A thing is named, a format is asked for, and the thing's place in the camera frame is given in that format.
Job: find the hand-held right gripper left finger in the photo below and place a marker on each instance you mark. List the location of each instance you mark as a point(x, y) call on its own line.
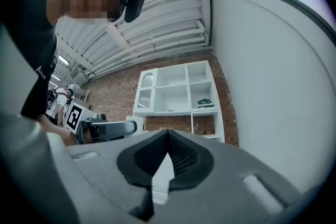
point(105, 178)

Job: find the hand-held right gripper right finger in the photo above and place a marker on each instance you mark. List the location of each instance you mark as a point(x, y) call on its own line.
point(223, 186)

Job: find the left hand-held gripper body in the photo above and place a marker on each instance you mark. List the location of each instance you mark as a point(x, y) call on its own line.
point(74, 116)

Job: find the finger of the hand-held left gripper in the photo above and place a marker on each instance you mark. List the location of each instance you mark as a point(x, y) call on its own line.
point(120, 129)

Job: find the person's left forearm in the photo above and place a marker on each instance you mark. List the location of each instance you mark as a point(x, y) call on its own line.
point(53, 127)

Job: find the ceiling light panel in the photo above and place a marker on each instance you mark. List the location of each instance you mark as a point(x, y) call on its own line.
point(63, 59)

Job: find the white shelf cabinet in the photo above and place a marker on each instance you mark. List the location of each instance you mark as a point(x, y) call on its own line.
point(173, 91)

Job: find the green packet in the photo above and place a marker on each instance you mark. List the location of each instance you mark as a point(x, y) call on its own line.
point(204, 103)

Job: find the white ceiling pipes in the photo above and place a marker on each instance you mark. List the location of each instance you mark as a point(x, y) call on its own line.
point(157, 44)

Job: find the person's black T-shirt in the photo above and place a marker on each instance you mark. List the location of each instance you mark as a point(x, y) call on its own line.
point(26, 34)

